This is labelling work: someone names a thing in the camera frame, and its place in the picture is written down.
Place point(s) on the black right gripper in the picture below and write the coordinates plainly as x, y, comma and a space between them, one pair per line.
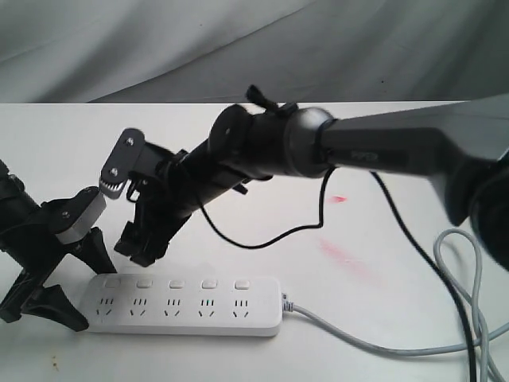
156, 220

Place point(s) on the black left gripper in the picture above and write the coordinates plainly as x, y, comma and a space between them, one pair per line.
26, 238

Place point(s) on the white five-outlet power strip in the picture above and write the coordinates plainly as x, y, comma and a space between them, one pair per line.
196, 305

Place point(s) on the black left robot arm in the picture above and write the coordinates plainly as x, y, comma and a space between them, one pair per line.
38, 237

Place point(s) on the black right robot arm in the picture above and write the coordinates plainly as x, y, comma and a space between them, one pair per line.
460, 148

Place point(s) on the grey backdrop cloth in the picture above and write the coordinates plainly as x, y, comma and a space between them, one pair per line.
211, 51

